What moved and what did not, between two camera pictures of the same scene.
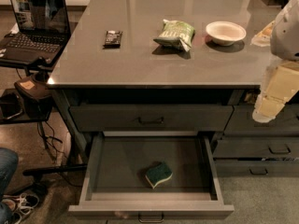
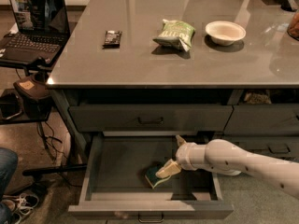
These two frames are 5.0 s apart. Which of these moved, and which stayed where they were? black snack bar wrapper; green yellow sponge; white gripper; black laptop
Moved: white gripper
Stayed: black snack bar wrapper; black laptop; green yellow sponge
